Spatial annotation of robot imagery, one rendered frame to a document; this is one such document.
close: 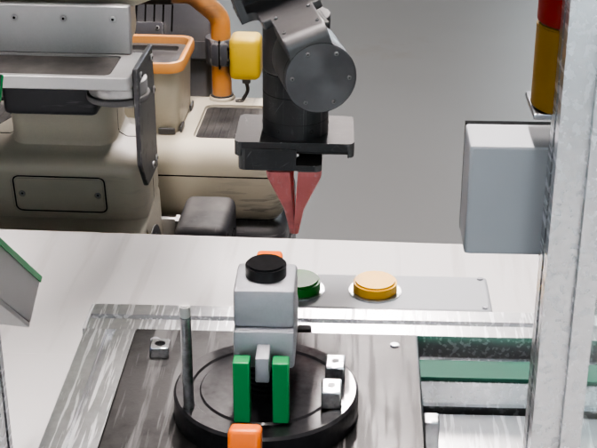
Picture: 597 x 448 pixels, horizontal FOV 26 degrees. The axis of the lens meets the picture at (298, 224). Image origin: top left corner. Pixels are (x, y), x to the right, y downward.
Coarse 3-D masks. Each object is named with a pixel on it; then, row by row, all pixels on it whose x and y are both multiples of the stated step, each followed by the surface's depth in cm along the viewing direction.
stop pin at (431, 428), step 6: (426, 414) 99; (432, 414) 99; (438, 414) 99; (426, 420) 98; (432, 420) 98; (438, 420) 98; (426, 426) 98; (432, 426) 98; (438, 426) 98; (426, 432) 98; (432, 432) 98; (438, 432) 98; (426, 438) 98; (432, 438) 98; (438, 438) 98; (426, 444) 99; (432, 444) 99; (438, 444) 99
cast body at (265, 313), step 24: (240, 264) 96; (264, 264) 93; (288, 264) 95; (240, 288) 92; (264, 288) 92; (288, 288) 92; (240, 312) 92; (264, 312) 92; (288, 312) 92; (240, 336) 93; (264, 336) 92; (288, 336) 92; (264, 360) 91
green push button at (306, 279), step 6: (300, 270) 119; (306, 270) 119; (300, 276) 118; (306, 276) 118; (312, 276) 118; (318, 276) 119; (300, 282) 117; (306, 282) 117; (312, 282) 117; (318, 282) 118; (300, 288) 117; (306, 288) 117; (312, 288) 117; (318, 288) 118; (300, 294) 117; (306, 294) 117; (312, 294) 117
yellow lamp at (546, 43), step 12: (540, 24) 73; (540, 36) 73; (552, 36) 72; (540, 48) 73; (552, 48) 72; (540, 60) 73; (552, 60) 72; (540, 72) 73; (552, 72) 72; (540, 84) 73; (552, 84) 73; (540, 96) 74; (552, 96) 73; (540, 108) 74; (552, 108) 73
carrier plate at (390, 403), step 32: (128, 352) 107; (192, 352) 106; (352, 352) 106; (384, 352) 106; (416, 352) 106; (128, 384) 102; (160, 384) 102; (384, 384) 102; (416, 384) 102; (128, 416) 98; (160, 416) 98; (384, 416) 98; (416, 416) 98
